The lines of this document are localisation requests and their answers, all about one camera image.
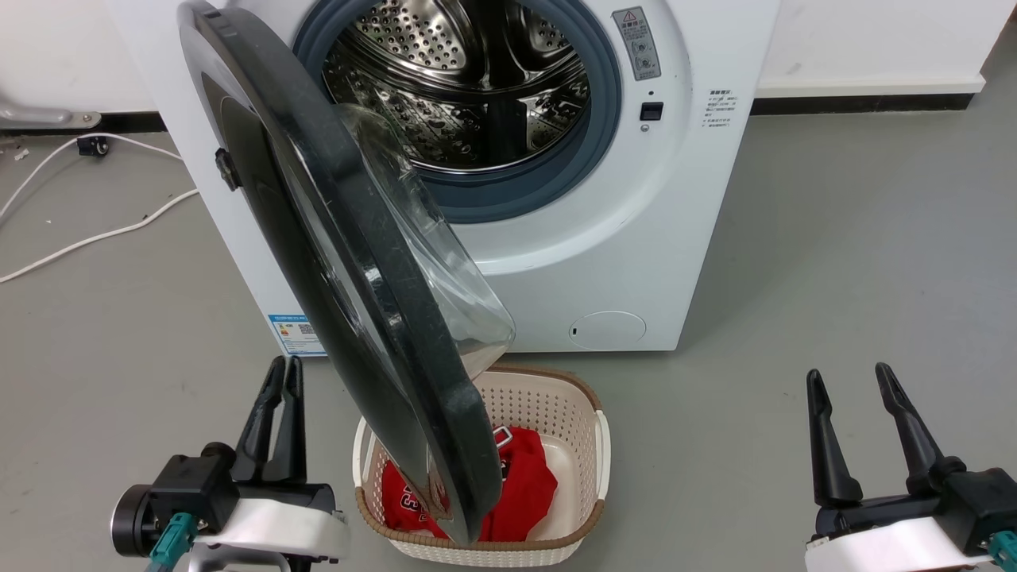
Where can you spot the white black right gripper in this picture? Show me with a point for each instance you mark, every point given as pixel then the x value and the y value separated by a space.
pixel 882 540

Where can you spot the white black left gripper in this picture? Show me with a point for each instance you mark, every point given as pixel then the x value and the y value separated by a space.
pixel 278 524

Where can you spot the black round washer door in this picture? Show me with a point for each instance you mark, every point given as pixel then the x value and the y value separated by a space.
pixel 334 238

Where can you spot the white front-load washing machine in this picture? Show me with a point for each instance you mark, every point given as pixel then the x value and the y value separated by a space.
pixel 636 262

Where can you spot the grey rubber door gasket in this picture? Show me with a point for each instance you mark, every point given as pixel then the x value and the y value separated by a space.
pixel 508 199

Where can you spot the black door latch socket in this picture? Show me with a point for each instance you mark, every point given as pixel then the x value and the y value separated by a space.
pixel 651 111

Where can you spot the blue energy label sticker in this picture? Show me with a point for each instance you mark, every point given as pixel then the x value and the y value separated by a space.
pixel 297 335

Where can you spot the red jersey garment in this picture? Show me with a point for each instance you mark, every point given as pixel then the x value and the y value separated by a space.
pixel 524 485

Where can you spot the cream plastic laundry basket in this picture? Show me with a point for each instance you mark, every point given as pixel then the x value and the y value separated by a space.
pixel 548 405

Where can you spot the round white filter cover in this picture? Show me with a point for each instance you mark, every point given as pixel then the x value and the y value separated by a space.
pixel 607 330

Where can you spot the small printed text label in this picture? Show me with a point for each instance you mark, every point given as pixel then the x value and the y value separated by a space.
pixel 721 108

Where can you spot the steel perforated washer drum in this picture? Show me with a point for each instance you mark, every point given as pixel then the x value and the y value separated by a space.
pixel 445 95

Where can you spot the grey warning sticker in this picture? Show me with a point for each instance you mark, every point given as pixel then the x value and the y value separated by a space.
pixel 636 44

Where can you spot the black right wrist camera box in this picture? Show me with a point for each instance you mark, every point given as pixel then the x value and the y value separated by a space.
pixel 981 508

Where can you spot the black wall baseboard strip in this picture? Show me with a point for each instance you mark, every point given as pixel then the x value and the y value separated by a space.
pixel 862 104
pixel 135 121

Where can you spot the grey metal floor bracket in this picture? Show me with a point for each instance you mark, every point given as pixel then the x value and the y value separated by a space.
pixel 48 116

